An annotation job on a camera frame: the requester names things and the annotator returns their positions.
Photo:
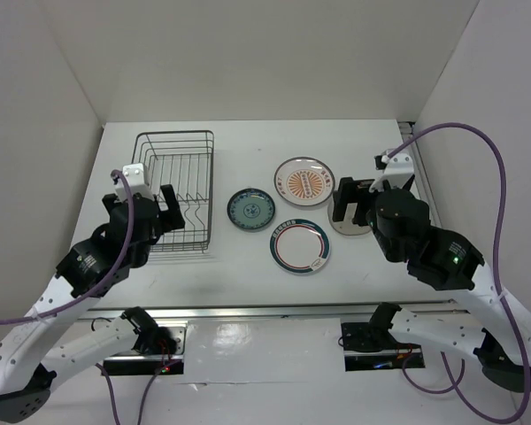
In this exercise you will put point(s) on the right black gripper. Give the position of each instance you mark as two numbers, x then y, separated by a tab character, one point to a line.
351	190

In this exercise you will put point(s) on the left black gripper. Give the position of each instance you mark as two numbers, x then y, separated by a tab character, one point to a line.
172	218

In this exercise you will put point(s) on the orange sunburst white plate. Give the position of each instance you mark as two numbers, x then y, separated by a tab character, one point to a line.
304	181

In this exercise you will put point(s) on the teal red rimmed plate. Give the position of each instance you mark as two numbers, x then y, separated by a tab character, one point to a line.
300	246

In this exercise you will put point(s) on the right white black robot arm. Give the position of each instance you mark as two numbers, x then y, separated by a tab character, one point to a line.
445	261

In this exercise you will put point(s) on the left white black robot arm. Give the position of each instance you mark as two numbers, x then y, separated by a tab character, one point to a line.
32	361

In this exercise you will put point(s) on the blue floral small plate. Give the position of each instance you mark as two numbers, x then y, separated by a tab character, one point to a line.
251	209

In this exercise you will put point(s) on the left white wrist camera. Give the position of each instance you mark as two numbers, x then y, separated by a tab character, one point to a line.
131	172

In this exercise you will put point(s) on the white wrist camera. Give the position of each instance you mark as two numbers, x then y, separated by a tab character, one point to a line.
131	172
397	172

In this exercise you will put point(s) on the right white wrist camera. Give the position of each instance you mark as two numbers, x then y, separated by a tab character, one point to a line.
397	172

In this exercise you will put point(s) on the grey wire dish rack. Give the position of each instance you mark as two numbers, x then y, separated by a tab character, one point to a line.
183	159

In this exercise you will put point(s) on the aluminium side rail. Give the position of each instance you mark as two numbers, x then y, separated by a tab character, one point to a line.
406	129

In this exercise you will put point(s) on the aluminium front rail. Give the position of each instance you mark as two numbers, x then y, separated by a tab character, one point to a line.
269	311

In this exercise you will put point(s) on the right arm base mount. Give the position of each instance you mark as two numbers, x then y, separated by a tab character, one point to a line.
366	348

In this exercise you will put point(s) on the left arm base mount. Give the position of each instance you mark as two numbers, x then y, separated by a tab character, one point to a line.
164	350

